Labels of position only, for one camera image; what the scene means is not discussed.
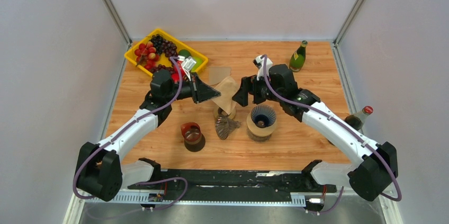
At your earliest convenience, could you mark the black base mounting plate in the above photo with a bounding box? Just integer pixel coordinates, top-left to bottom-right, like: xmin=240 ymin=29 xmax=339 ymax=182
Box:
xmin=128 ymin=169 xmax=337 ymax=202

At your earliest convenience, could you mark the brown paper filter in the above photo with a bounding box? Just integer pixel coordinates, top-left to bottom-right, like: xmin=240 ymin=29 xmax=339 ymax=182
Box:
xmin=212 ymin=76 xmax=239 ymax=114
xmin=209 ymin=67 xmax=231 ymax=85

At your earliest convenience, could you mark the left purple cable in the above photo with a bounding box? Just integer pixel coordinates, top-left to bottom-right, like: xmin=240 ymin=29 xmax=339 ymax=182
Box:
xmin=72 ymin=56 xmax=188 ymax=212

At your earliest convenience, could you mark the cola bottle red cap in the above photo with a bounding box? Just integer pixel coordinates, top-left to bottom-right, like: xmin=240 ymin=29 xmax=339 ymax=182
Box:
xmin=344 ymin=106 xmax=374 ymax=131

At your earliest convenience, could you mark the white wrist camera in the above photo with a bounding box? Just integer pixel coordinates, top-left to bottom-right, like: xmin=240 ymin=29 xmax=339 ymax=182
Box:
xmin=178 ymin=56 xmax=196 ymax=81
xmin=253 ymin=55 xmax=272 ymax=80

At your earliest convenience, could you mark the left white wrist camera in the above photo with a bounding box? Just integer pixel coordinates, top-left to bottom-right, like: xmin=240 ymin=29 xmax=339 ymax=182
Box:
xmin=178 ymin=56 xmax=196 ymax=81

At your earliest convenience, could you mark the green pear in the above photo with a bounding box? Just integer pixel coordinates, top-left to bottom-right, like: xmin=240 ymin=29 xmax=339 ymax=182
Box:
xmin=192 ymin=57 xmax=203 ymax=71

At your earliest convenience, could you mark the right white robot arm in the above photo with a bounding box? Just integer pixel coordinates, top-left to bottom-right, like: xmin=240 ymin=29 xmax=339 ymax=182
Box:
xmin=232 ymin=64 xmax=402 ymax=202

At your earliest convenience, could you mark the yellow plastic fruit tray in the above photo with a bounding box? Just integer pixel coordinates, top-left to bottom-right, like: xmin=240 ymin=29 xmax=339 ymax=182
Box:
xmin=124 ymin=29 xmax=209 ymax=76

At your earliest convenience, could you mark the red glass carafe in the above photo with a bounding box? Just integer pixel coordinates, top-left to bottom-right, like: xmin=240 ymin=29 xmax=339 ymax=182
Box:
xmin=181 ymin=122 xmax=206 ymax=152

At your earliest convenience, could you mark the clear glass ribbed dripper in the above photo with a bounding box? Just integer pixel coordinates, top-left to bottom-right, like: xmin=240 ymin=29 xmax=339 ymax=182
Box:
xmin=215 ymin=115 xmax=241 ymax=140

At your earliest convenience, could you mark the small wooden dripper ring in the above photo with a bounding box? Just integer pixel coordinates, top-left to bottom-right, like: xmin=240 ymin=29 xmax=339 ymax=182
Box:
xmin=213 ymin=106 xmax=237 ymax=121

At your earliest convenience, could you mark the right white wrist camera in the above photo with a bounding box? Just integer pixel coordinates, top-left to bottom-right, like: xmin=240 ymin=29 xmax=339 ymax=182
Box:
xmin=253 ymin=55 xmax=272 ymax=80

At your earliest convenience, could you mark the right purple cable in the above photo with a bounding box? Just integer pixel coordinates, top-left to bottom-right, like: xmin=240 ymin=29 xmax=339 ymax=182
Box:
xmin=261 ymin=54 xmax=403 ymax=216

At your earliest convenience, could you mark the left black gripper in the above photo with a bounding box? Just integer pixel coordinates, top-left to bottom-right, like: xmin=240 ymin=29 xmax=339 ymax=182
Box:
xmin=165 ymin=72 xmax=220 ymax=104

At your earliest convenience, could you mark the blue ribbed dripper cone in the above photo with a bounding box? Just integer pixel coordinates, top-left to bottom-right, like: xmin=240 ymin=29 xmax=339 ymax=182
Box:
xmin=250 ymin=104 xmax=276 ymax=128

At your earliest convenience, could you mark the glass server with wooden collar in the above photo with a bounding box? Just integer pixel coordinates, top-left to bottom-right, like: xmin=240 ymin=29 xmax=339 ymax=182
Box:
xmin=247 ymin=114 xmax=277 ymax=142

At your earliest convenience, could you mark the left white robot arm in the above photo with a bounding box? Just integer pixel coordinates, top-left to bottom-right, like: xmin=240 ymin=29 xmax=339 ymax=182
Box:
xmin=73 ymin=69 xmax=221 ymax=202

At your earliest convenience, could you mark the dark purple grape bunch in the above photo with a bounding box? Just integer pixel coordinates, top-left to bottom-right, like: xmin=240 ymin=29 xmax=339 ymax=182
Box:
xmin=150 ymin=34 xmax=178 ymax=58

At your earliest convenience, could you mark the purple cable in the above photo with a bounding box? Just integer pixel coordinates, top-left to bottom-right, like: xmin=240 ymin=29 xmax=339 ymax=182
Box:
xmin=72 ymin=56 xmax=188 ymax=212
xmin=261 ymin=54 xmax=403 ymax=216

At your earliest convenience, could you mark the green lime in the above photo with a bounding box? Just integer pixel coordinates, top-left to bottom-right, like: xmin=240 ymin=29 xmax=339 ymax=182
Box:
xmin=178 ymin=49 xmax=191 ymax=58

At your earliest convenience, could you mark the green glass bottle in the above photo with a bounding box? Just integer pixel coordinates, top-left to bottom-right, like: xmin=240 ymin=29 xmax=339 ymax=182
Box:
xmin=289 ymin=40 xmax=308 ymax=72

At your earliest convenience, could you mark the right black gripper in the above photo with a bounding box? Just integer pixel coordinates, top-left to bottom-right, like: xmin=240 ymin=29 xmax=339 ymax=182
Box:
xmin=232 ymin=71 xmax=283 ymax=107

